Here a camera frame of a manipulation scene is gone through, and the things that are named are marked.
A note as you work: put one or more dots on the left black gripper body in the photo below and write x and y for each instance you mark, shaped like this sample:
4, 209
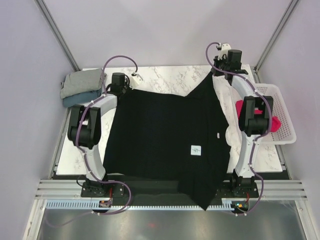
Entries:
125, 88

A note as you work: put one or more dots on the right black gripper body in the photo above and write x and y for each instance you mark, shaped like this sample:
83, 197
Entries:
220, 66

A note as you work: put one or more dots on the black t shirt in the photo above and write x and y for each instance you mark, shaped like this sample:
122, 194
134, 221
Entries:
171, 137

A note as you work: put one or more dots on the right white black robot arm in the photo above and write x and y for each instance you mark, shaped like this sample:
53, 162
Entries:
255, 119

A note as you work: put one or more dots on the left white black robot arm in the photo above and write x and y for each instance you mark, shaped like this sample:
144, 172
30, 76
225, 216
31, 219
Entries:
85, 124

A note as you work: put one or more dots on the folded blue t shirt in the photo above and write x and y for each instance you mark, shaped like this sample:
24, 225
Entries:
81, 98

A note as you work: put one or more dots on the folded grey t shirt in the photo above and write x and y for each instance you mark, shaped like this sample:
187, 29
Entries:
81, 82

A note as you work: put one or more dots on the pink t shirt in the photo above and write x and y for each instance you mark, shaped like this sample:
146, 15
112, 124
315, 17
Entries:
276, 123

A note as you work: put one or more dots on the white plastic basket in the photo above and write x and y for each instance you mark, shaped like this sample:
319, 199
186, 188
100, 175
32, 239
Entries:
286, 133

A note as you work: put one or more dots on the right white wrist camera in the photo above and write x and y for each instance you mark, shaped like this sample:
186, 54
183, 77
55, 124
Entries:
223, 49

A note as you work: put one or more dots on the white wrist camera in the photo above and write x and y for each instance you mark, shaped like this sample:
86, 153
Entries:
223, 49
135, 80

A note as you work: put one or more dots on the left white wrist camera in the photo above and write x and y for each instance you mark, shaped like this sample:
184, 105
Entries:
135, 80

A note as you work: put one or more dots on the right aluminium corner post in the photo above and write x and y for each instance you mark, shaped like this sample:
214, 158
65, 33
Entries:
276, 33

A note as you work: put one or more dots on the aluminium corner post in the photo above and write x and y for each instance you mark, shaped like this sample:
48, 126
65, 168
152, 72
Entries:
276, 33
57, 33

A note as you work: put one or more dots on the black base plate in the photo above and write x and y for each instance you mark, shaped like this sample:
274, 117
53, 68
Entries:
118, 193

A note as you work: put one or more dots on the left aluminium corner post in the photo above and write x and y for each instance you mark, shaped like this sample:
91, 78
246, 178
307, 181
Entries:
57, 33

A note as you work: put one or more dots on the aluminium frame rail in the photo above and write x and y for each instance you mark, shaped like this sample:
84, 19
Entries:
69, 189

